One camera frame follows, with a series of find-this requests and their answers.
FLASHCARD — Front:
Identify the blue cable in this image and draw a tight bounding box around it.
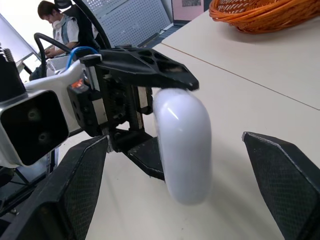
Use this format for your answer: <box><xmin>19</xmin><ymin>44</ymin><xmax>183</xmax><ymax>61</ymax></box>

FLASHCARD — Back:
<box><xmin>65</xmin><ymin>46</ymin><xmax>100</xmax><ymax>70</ymax></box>

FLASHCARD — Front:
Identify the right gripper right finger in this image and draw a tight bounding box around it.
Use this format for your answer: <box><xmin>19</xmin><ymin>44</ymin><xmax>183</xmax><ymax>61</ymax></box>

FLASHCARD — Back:
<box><xmin>241</xmin><ymin>131</ymin><xmax>320</xmax><ymax>240</ymax></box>

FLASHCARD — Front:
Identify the black office chair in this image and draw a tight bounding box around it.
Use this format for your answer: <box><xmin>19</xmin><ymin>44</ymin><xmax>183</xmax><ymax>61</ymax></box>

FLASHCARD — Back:
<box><xmin>59</xmin><ymin>0</ymin><xmax>101</xmax><ymax>50</ymax></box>

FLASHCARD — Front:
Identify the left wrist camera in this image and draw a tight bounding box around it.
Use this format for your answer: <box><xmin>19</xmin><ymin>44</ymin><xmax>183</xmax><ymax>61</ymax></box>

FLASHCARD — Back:
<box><xmin>0</xmin><ymin>59</ymin><xmax>88</xmax><ymax>168</ymax></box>

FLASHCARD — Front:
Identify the white earbud case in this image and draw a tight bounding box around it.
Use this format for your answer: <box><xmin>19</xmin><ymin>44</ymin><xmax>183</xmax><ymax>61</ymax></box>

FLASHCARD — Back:
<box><xmin>151</xmin><ymin>87</ymin><xmax>213</xmax><ymax>205</ymax></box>

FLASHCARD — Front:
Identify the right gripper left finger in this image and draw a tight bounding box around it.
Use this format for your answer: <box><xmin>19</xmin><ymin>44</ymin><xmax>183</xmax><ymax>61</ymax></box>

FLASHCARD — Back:
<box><xmin>0</xmin><ymin>135</ymin><xmax>110</xmax><ymax>240</ymax></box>

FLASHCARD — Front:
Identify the orange wicker basket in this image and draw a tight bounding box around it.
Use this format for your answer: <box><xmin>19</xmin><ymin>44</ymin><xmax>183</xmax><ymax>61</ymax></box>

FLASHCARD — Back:
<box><xmin>208</xmin><ymin>0</ymin><xmax>320</xmax><ymax>35</ymax></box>

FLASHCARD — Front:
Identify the person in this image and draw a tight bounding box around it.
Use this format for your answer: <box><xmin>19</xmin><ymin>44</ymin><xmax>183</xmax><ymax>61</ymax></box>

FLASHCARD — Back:
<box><xmin>29</xmin><ymin>0</ymin><xmax>81</xmax><ymax>81</ymax></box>

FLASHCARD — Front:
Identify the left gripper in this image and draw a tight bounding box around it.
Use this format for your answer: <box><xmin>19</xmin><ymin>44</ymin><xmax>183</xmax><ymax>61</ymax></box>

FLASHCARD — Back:
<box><xmin>66</xmin><ymin>46</ymin><xmax>200</xmax><ymax>181</ymax></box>

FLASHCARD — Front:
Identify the black cable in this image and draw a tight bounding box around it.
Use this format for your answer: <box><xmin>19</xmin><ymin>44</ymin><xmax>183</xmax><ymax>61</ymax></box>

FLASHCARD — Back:
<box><xmin>33</xmin><ymin>32</ymin><xmax>72</xmax><ymax>79</ymax></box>

